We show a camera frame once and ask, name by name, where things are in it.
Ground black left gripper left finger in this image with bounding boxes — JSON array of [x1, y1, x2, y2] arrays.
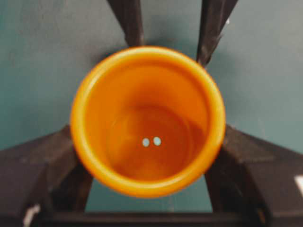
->
[[0, 0, 144, 227]]

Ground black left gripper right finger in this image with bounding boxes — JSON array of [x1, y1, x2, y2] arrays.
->
[[196, 0, 303, 227]]

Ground orange plastic cup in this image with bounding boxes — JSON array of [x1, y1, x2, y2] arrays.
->
[[70, 46, 226, 198]]

